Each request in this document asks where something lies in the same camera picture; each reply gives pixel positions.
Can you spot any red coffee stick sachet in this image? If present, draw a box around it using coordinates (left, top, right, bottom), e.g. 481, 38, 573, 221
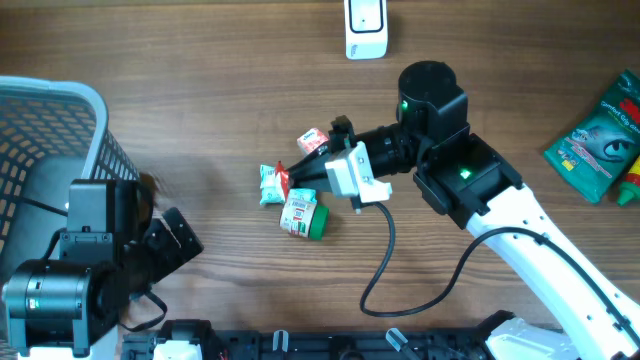
275, 161, 290, 201

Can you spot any red tissue pack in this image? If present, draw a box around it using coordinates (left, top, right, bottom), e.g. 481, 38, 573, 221
297, 128, 329, 155

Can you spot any mint green wipes packet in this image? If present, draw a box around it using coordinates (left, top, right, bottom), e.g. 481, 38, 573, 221
259, 164, 317, 206

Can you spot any jar with green lid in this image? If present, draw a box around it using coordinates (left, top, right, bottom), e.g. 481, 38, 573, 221
279, 198, 329, 241

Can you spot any green gloves packet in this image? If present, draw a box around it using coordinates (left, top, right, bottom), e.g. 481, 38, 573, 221
544, 70, 639, 203

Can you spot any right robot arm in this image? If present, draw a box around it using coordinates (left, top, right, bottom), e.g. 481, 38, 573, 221
288, 61, 639, 359

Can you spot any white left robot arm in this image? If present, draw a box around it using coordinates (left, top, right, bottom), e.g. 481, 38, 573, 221
2, 179, 203, 358

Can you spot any white barcode scanner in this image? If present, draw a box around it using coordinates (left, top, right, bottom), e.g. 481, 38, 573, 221
343, 0, 389, 60

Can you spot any grey plastic basket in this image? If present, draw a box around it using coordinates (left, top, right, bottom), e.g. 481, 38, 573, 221
1, 76, 139, 282

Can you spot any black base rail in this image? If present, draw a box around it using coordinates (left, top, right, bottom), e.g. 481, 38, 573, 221
120, 319, 493, 360

